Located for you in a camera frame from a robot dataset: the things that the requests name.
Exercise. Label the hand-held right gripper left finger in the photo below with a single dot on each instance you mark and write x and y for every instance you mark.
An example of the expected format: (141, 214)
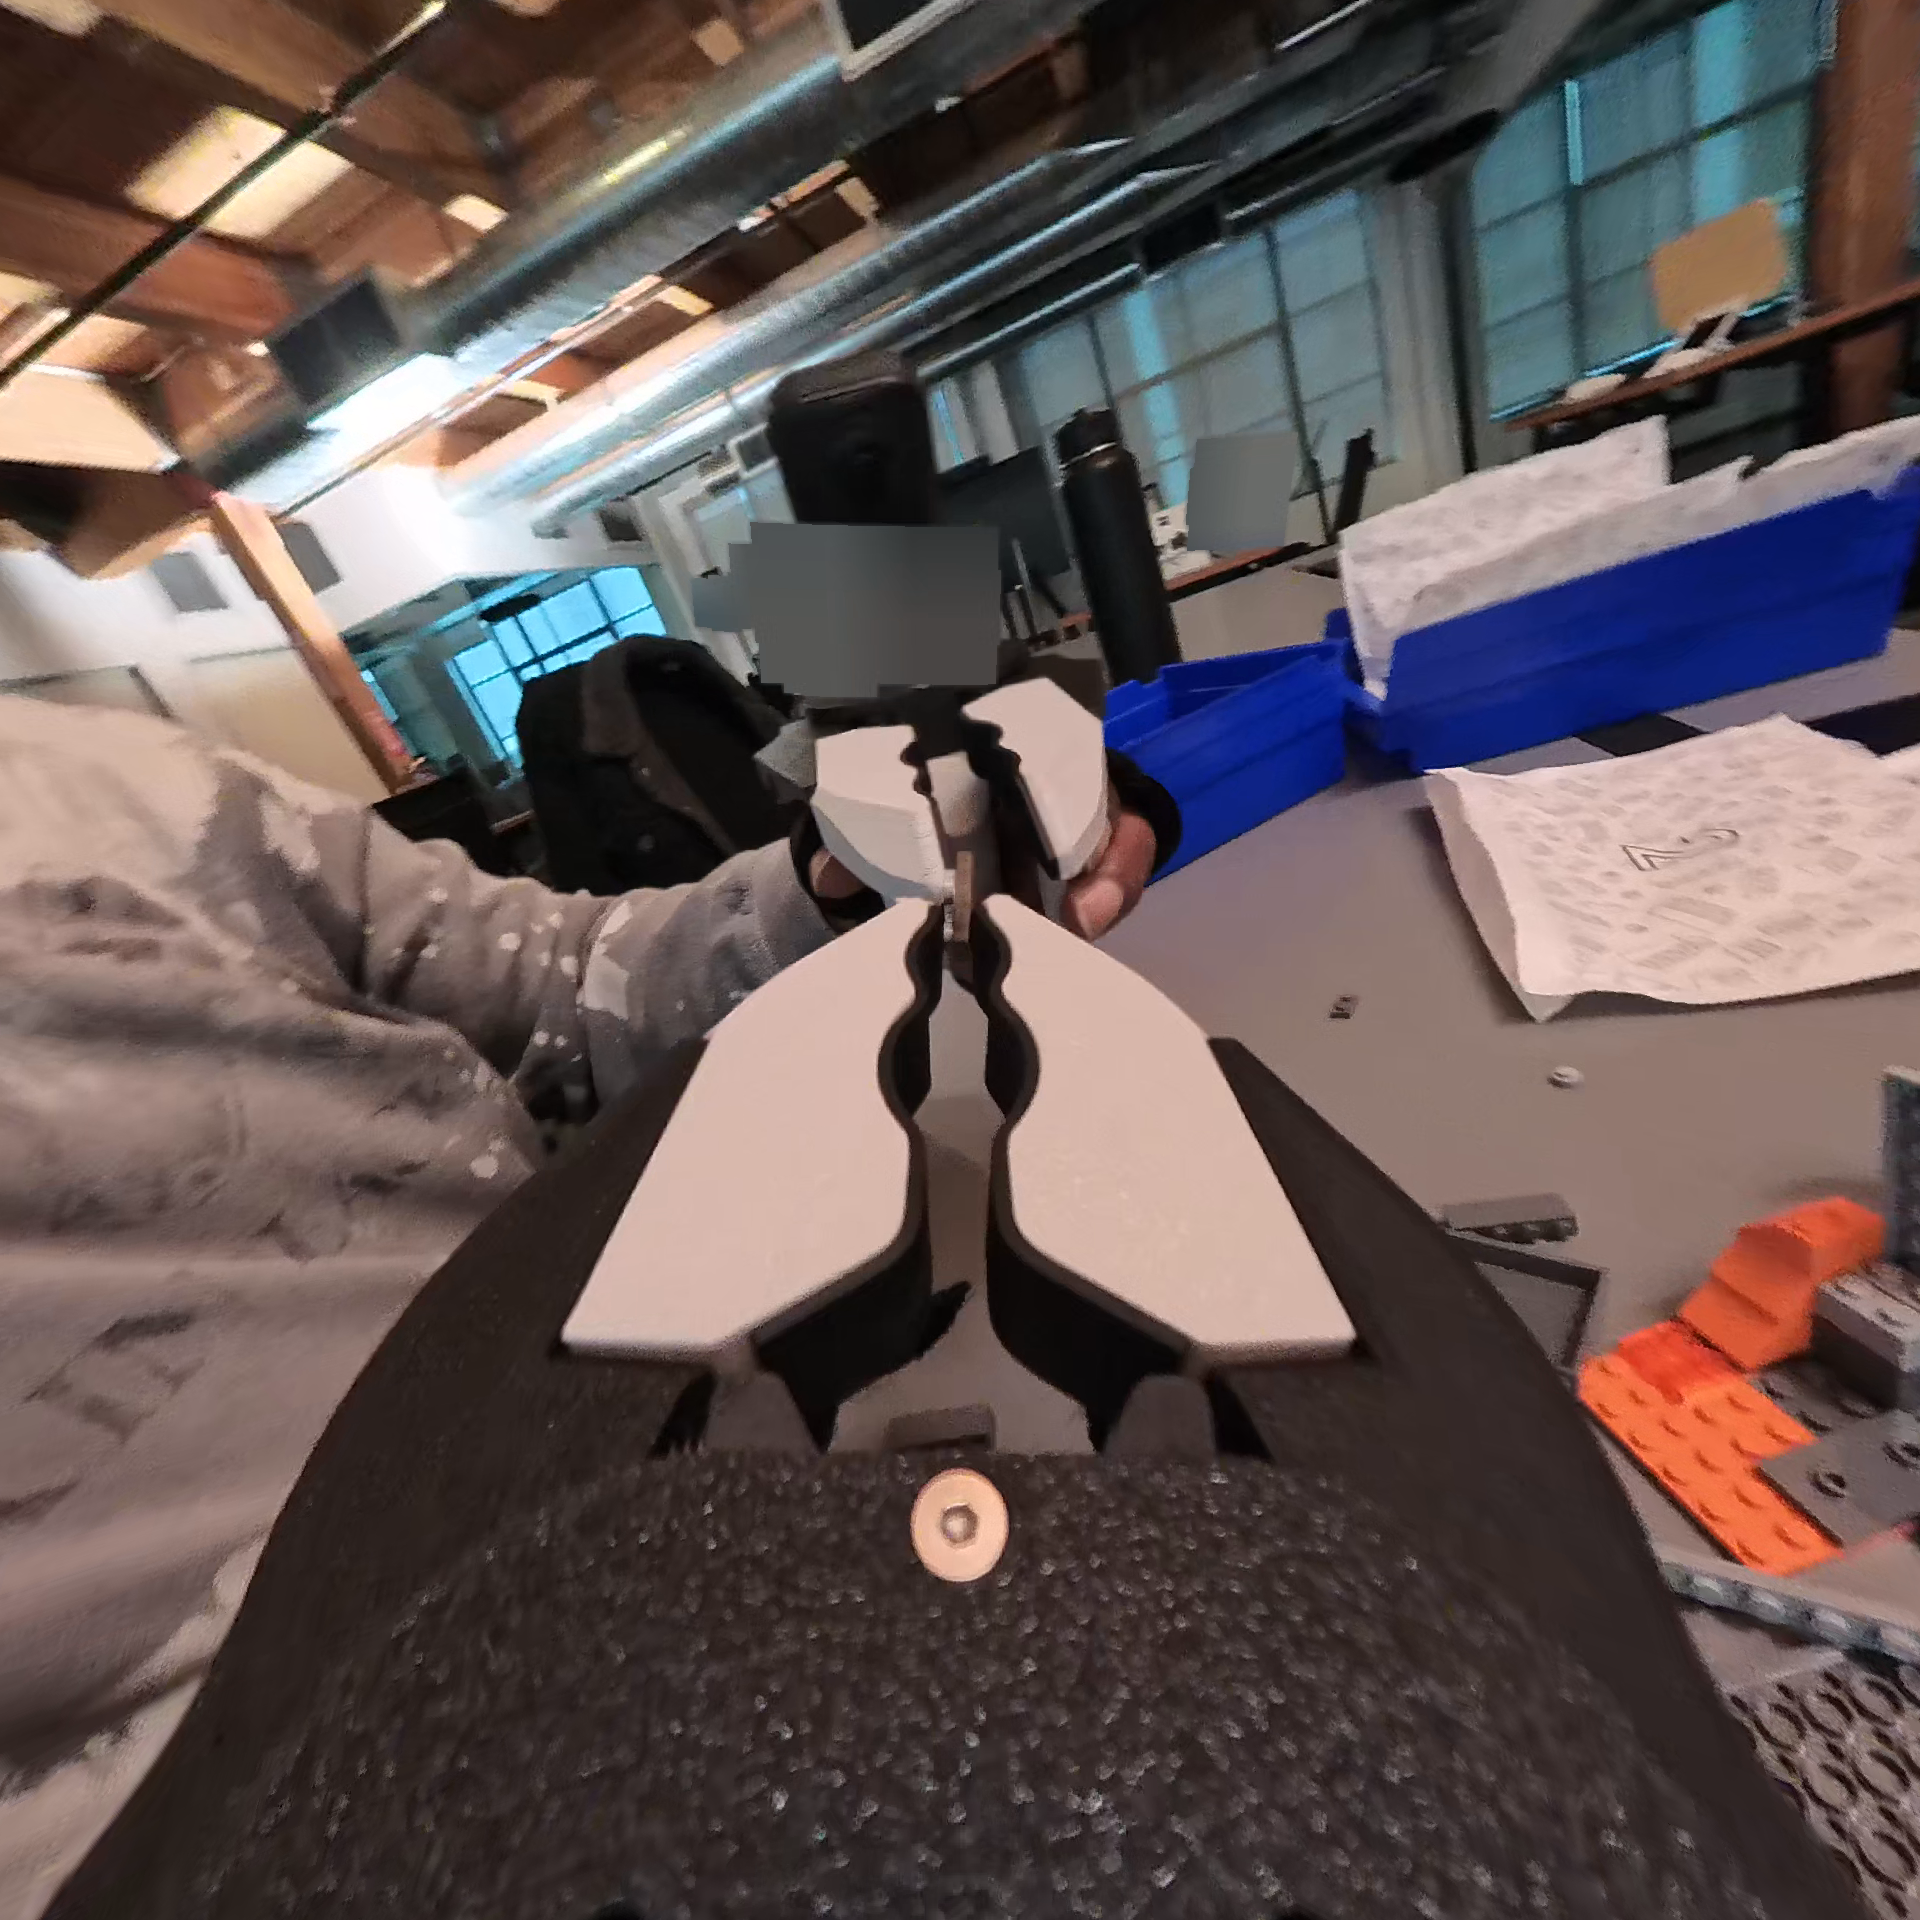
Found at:
(737, 1202)

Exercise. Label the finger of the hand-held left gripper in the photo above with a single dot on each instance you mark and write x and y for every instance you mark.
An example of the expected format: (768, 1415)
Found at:
(885, 816)
(1051, 787)

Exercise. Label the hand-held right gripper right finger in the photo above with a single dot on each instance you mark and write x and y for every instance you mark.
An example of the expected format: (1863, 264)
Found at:
(1187, 1202)

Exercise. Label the small grey green lego assembly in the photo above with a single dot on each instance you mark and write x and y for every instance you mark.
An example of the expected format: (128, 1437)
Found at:
(952, 826)

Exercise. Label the person's left forearm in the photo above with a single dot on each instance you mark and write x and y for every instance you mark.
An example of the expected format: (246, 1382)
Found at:
(601, 962)

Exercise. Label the grey lego brick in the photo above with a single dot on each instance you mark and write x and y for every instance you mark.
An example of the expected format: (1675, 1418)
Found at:
(1510, 1219)

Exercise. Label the orange lego plate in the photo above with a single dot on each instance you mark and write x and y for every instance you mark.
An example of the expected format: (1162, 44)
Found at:
(1710, 1456)

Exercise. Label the orange lego slope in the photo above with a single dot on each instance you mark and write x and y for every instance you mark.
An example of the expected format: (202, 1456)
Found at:
(1785, 1277)

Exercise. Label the grey lego baseplate build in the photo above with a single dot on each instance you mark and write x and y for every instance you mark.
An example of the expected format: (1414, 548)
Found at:
(1861, 1351)

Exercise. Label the thin light grey lego plate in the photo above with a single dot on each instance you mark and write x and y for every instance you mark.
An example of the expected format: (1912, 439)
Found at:
(1801, 1605)

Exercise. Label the dark grey half-round lego plate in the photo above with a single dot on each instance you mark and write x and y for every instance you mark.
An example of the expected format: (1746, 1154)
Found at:
(1846, 1787)

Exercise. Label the person's left hand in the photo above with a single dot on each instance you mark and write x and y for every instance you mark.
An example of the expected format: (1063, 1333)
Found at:
(1111, 892)

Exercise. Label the blue storage bin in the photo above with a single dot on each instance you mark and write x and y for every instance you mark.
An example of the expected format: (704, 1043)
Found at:
(1680, 632)
(1231, 751)

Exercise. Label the black water bottle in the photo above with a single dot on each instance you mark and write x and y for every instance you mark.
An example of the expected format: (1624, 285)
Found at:
(1113, 557)

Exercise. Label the black jacket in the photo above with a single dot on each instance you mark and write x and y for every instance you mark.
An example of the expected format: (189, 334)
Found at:
(646, 766)

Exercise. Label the person's bleached grey clothing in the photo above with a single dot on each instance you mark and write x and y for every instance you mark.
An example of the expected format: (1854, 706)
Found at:
(181, 1202)

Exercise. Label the white printed paper bag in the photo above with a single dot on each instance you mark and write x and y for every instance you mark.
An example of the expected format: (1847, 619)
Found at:
(1710, 871)

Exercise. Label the dark grey lego window frame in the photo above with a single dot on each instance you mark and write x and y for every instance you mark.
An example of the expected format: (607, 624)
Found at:
(1554, 1298)

